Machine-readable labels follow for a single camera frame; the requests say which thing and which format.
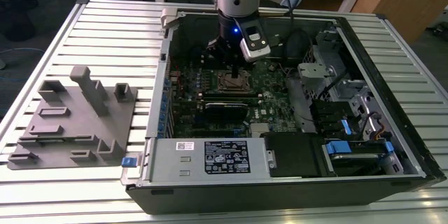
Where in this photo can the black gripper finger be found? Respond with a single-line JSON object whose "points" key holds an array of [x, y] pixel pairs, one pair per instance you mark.
{"points": [[237, 72]]}

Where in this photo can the CPU with silver top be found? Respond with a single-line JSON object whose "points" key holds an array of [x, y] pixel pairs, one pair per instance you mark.
{"points": [[235, 81]]}

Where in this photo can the CPU socket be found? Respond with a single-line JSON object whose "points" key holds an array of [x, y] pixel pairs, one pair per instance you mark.
{"points": [[219, 90]]}

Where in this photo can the blue slot retainer strip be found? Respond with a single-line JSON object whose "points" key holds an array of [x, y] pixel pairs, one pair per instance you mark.
{"points": [[161, 125]]}

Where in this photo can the green motherboard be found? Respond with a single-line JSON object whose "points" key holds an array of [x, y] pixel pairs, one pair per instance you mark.
{"points": [[276, 103]]}

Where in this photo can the black graphics card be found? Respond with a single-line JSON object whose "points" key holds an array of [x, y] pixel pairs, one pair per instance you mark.
{"points": [[224, 115]]}

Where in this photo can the grey case release latch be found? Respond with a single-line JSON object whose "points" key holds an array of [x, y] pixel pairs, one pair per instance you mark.
{"points": [[168, 18]]}

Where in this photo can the silver chipset heatsink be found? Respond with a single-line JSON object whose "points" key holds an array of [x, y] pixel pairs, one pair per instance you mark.
{"points": [[260, 127]]}

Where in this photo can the black disk bay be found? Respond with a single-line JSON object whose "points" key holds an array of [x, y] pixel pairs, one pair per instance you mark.
{"points": [[325, 113]]}

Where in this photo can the silver drive cage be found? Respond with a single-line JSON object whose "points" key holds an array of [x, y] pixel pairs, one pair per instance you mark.
{"points": [[349, 87]]}

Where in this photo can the black plastic shroud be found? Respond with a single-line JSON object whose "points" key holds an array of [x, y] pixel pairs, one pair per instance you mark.
{"points": [[293, 155]]}

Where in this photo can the blue carrier tab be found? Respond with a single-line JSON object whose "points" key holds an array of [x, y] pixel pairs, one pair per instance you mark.
{"points": [[345, 127]]}

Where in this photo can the silver power supply unit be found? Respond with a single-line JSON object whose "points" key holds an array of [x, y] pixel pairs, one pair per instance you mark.
{"points": [[168, 155]]}

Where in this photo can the hard disk in blue carrier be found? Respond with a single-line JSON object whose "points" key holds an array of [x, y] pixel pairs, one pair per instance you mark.
{"points": [[337, 146]]}

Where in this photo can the blue case latch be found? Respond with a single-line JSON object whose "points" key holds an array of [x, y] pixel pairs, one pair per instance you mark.
{"points": [[128, 162]]}

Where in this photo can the black PC case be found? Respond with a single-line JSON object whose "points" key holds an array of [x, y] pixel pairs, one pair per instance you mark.
{"points": [[244, 200]]}

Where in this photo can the grey parts rack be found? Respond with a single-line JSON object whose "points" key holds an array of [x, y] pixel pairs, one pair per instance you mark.
{"points": [[80, 134]]}

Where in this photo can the black office chair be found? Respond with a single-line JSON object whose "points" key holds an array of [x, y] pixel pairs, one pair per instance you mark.
{"points": [[17, 11]]}

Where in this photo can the compact wrist camera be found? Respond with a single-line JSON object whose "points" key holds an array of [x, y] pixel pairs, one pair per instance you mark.
{"points": [[211, 49]]}

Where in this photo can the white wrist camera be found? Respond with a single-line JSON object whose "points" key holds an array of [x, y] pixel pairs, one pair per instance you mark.
{"points": [[257, 51]]}

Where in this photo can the grey metal bracket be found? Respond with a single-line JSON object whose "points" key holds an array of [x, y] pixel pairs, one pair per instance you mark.
{"points": [[311, 73]]}

